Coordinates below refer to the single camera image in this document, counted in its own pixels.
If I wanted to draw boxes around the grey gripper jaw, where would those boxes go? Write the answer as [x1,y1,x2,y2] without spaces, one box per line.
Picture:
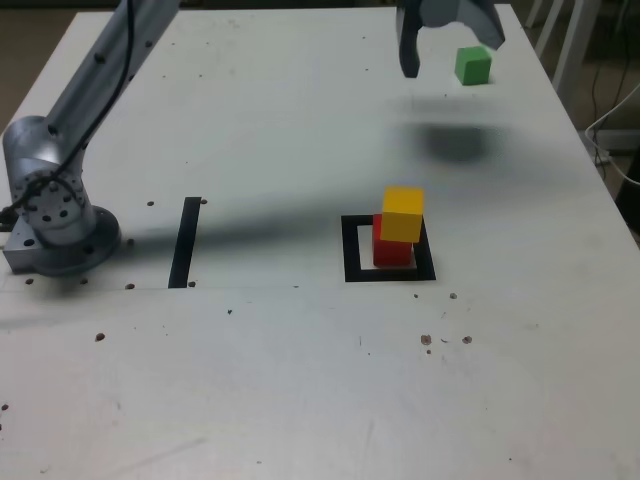
[395,0,426,79]
[422,0,507,52]

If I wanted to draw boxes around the green cube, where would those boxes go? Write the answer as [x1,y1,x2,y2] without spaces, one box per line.
[453,45,493,87]

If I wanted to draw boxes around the yellow cube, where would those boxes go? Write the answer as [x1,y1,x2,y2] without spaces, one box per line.
[380,186,426,245]

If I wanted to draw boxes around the red cube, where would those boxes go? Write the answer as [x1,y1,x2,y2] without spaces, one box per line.
[372,213,415,268]

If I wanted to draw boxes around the black tape square outline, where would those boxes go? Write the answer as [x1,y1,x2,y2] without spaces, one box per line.
[341,213,437,283]

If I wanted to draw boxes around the thin white furniture leg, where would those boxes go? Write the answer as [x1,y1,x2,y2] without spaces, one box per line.
[523,0,547,30]
[536,0,567,54]

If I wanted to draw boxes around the thick white table leg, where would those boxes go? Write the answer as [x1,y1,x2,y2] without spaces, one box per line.
[552,0,601,99]

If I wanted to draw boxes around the black tape strip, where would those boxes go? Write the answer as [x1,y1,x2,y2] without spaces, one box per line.
[167,196,202,290]

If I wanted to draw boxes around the black floor cable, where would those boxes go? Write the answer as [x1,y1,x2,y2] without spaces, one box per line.
[591,59,632,169]

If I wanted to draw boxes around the white floor cable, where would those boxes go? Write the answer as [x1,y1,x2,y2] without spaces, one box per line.
[583,82,640,187]

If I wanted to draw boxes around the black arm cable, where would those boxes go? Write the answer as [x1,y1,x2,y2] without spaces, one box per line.
[0,0,136,221]

